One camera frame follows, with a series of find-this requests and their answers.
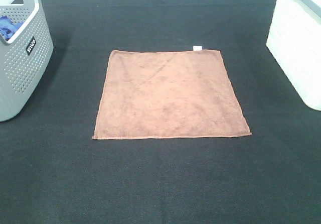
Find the brown microfibre towel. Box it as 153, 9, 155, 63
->
93, 50, 251, 140

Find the grey perforated laundry basket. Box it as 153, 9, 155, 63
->
1, 0, 54, 122

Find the white ribbed storage basket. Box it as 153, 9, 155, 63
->
266, 0, 320, 110

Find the blue cloth in basket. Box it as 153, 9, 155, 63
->
1, 16, 23, 41

